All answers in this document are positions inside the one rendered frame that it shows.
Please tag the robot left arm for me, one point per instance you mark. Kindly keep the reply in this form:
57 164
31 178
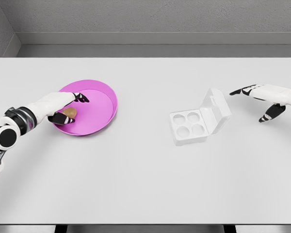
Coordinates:
13 126

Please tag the pink round plate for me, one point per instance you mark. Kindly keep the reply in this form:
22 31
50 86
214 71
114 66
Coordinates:
97 114

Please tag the brown egg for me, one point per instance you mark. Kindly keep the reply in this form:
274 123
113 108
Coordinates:
70 112

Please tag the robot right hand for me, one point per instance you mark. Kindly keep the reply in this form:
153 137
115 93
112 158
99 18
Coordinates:
269 93

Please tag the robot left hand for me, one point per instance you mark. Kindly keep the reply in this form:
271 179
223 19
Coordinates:
55 102

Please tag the white egg box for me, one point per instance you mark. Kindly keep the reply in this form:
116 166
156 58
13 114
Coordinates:
196 123

